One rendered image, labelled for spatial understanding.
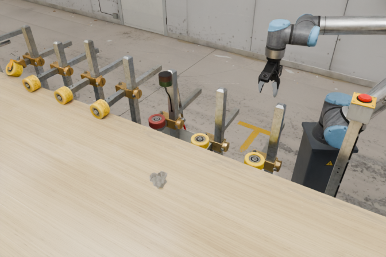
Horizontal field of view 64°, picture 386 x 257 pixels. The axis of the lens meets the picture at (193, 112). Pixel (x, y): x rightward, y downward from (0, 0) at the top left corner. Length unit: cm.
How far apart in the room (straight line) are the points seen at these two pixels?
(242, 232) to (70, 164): 71
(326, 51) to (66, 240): 339
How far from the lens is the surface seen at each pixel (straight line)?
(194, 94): 173
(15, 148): 151
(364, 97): 114
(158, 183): 116
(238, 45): 426
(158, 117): 149
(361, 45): 382
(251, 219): 109
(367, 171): 281
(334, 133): 167
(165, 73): 136
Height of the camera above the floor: 177
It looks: 35 degrees down
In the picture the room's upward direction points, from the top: straight up
